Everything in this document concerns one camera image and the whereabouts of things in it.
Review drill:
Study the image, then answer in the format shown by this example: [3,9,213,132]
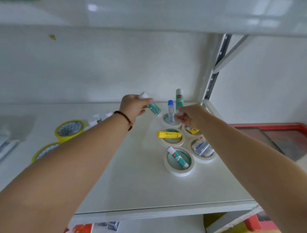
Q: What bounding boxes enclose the person's left hand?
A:
[119,94,154,125]

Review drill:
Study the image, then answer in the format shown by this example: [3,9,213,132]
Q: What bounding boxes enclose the person's right hand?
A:
[174,104,213,131]

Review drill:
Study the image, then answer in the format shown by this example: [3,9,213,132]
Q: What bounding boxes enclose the green glue stick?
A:
[176,88,185,111]
[167,146,190,169]
[139,92,162,117]

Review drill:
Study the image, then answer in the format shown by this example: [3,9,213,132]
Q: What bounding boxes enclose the person's left forearm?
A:
[0,112,132,233]

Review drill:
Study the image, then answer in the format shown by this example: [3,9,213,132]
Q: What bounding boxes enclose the person's right forearm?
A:
[197,115,307,233]

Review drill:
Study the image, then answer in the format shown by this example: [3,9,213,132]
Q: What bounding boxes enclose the blue-capped clear glue bottle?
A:
[167,100,176,123]
[193,140,214,157]

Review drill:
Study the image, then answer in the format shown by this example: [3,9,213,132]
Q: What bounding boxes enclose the white shelf board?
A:
[0,0,307,37]

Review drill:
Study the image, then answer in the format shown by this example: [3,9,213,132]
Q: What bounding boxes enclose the yellow tape roll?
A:
[31,142,63,164]
[54,120,87,142]

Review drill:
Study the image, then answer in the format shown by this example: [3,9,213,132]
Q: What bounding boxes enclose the red-framed glass case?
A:
[229,123,307,162]

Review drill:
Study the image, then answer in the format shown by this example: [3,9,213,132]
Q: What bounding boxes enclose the yellow-green bag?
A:
[203,212,250,233]

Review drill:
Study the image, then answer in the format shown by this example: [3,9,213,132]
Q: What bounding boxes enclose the blue and white packets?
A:
[93,221,120,232]

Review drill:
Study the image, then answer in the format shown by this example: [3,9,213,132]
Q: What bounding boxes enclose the red plastic bin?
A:
[242,210,281,233]

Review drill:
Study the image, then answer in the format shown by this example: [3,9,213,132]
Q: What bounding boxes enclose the orange box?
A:
[63,223,94,233]

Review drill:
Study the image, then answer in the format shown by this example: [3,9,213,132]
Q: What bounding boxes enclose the dark bead bracelet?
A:
[113,110,133,132]

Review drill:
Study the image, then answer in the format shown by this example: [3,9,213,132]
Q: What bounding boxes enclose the white metal shelf post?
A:
[201,34,251,113]

